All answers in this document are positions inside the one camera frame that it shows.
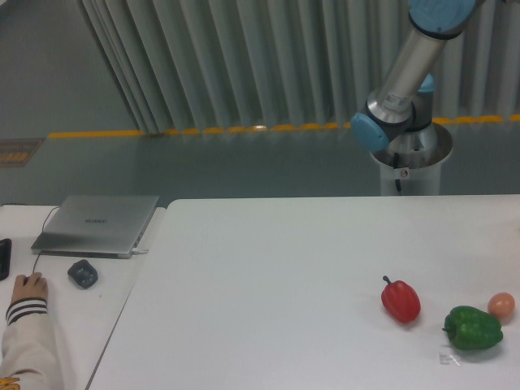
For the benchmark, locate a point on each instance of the brown egg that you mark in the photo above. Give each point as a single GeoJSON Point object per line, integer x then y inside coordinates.
{"type": "Point", "coordinates": [501, 306]}

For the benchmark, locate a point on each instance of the cream striped sleeve forearm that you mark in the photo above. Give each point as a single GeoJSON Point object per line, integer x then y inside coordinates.
{"type": "Point", "coordinates": [30, 358]}

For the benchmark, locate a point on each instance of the green bell pepper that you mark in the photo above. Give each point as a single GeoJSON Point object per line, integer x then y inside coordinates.
{"type": "Point", "coordinates": [469, 328]}

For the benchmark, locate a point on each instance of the small clear tape piece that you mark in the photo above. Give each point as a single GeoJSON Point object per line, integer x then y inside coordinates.
{"type": "Point", "coordinates": [449, 359]}

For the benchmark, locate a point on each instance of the silver closed laptop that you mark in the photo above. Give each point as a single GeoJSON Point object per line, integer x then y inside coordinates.
{"type": "Point", "coordinates": [97, 226]}

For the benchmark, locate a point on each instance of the red bell pepper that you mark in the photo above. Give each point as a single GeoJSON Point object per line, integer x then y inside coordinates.
{"type": "Point", "coordinates": [400, 300]}

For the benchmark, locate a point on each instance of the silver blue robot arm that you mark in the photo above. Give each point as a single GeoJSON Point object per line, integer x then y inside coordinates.
{"type": "Point", "coordinates": [403, 101]}

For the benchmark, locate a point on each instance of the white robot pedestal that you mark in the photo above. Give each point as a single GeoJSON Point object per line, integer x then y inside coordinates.
{"type": "Point", "coordinates": [411, 164]}

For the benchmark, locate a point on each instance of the white side table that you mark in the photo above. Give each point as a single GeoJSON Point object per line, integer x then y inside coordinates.
{"type": "Point", "coordinates": [83, 318]}

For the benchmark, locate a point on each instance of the white pleated curtain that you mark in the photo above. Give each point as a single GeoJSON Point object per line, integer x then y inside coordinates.
{"type": "Point", "coordinates": [199, 65]}

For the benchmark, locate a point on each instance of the person's hand on mouse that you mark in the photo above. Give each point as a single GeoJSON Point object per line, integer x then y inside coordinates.
{"type": "Point", "coordinates": [33, 286]}

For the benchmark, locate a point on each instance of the small black case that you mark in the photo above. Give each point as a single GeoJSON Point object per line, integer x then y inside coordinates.
{"type": "Point", "coordinates": [83, 274]}

